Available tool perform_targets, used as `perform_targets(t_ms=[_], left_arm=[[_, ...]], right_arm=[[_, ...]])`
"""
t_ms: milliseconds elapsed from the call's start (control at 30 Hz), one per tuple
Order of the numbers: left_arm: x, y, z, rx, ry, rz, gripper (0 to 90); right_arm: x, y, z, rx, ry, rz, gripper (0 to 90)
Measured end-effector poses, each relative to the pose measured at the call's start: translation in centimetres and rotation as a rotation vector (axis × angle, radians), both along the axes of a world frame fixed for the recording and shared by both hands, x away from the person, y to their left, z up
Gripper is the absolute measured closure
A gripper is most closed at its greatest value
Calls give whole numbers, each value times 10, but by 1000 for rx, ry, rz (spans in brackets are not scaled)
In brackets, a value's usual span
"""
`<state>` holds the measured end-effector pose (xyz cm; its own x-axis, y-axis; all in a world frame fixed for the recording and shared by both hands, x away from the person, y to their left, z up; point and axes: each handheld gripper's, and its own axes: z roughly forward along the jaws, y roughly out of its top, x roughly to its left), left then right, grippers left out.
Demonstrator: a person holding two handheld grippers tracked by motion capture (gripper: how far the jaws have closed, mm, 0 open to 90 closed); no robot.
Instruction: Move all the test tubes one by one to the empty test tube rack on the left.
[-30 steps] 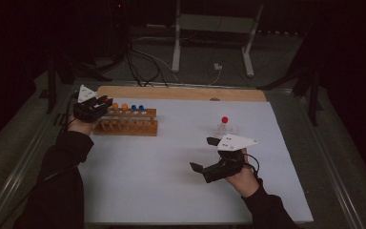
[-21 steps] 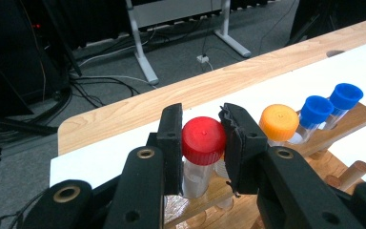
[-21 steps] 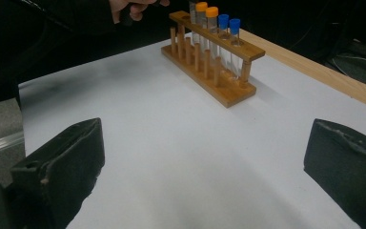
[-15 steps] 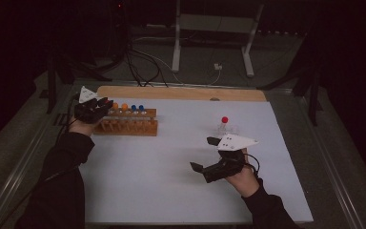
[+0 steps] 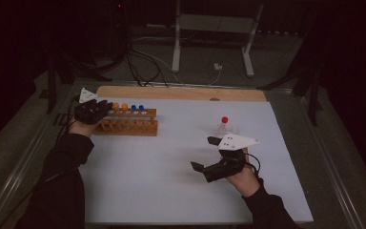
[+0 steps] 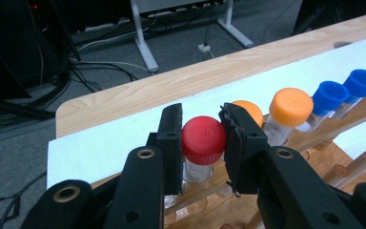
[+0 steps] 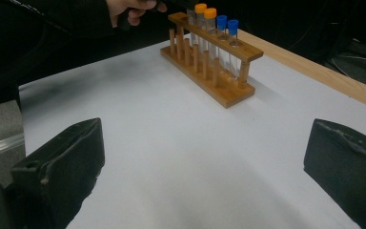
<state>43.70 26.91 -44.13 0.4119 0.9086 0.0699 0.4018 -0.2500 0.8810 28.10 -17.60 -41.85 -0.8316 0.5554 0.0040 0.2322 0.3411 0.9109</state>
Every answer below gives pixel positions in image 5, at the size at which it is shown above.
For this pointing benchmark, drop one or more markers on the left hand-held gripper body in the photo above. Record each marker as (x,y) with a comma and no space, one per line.
(90,111)

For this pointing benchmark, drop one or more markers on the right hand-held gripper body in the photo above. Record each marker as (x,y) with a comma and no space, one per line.
(235,141)

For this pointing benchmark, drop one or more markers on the orange-capped test tube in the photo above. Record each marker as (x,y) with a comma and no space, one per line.
(124,106)
(116,105)

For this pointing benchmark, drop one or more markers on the clear plastic test tube rack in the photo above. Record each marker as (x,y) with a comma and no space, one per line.
(232,129)

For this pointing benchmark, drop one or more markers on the blue-capped test tube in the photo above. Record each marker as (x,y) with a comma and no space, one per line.
(141,108)
(133,107)

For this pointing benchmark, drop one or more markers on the wooden test tube rack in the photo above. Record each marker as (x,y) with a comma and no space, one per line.
(130,127)

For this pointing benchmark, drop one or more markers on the person's left hand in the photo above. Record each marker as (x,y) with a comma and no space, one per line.
(82,129)

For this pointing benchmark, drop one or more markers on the person's right hand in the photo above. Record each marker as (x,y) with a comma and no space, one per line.
(246,183)

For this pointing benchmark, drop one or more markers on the white table mat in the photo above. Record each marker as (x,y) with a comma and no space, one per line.
(178,191)

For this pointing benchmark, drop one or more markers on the black stand legs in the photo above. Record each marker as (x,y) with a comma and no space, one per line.
(52,86)
(313,101)

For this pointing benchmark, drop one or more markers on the white metal stand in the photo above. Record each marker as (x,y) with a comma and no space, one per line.
(216,24)

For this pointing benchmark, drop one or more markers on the metal floor rail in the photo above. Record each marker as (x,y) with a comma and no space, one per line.
(333,171)
(19,168)

